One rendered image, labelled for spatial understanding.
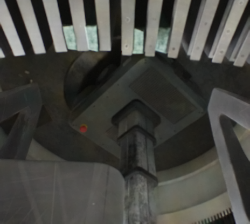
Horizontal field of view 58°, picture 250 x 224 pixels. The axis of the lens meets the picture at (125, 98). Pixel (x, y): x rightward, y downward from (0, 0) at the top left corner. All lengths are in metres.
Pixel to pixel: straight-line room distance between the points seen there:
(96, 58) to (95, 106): 0.30
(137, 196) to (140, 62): 0.57
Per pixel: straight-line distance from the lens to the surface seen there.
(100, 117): 1.27
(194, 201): 1.88
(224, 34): 0.23
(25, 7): 0.24
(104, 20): 0.22
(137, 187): 0.90
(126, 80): 1.12
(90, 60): 1.38
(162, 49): 0.23
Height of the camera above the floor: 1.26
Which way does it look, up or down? 55 degrees down
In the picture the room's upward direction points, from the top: 178 degrees counter-clockwise
